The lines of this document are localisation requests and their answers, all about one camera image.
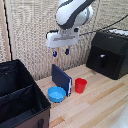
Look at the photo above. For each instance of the red plastic cup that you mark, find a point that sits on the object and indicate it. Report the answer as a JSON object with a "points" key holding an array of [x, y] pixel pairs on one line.
{"points": [[80, 85]]}

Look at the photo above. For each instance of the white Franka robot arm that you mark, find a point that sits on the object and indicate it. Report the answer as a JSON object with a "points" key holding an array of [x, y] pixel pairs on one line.
{"points": [[71, 13]]}

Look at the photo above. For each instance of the dark blue book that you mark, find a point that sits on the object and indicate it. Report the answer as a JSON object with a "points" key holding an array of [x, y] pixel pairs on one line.
{"points": [[61, 78]]}

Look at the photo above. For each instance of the black fabric storage box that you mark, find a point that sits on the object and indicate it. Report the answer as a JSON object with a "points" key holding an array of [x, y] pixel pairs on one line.
{"points": [[20, 96]]}

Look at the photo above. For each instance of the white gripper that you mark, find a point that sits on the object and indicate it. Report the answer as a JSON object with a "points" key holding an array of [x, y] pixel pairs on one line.
{"points": [[62, 37]]}

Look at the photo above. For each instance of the blue plastic bowl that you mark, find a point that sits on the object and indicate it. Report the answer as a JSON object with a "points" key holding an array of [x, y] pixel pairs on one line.
{"points": [[56, 94]]}

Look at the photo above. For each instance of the beige woven folding screen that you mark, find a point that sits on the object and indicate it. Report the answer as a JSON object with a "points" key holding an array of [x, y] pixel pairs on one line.
{"points": [[40, 30]]}

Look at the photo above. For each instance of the black air fryer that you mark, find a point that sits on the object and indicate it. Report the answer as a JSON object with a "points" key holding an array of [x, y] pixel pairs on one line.
{"points": [[108, 54]]}

